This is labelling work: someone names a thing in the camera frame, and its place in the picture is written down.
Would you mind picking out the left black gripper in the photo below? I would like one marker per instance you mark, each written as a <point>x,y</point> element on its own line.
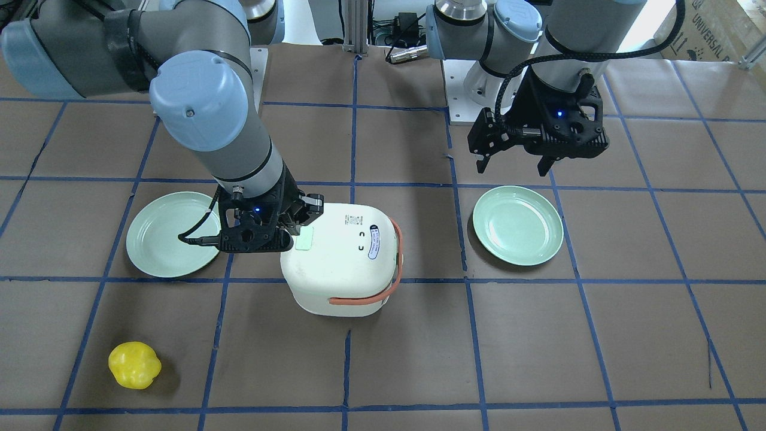
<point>529,97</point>

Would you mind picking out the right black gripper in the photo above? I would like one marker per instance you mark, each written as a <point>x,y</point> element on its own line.
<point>291,199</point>

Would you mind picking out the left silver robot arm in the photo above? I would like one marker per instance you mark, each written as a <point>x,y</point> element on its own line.
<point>548,56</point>

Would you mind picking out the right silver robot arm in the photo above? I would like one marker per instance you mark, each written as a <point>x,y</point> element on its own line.
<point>193,59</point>

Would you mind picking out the green plate far from toy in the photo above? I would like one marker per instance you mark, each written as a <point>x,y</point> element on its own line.
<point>518,225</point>

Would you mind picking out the green plate near yellow toy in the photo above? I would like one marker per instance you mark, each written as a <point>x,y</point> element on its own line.
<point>152,242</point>

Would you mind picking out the black power adapter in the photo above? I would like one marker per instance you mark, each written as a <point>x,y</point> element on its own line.
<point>405,25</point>

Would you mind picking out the cardboard box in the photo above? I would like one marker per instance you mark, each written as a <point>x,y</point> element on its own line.
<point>717,31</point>

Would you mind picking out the yellow toy pepper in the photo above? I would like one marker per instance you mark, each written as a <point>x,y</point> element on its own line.
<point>134,365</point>

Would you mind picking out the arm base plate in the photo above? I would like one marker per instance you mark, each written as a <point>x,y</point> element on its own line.
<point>259,62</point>
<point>469,88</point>

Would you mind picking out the white rice cooker orange handle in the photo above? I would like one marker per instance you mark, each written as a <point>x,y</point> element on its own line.
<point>347,263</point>

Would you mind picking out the aluminium frame post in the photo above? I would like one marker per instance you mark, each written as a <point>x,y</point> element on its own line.
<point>355,23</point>

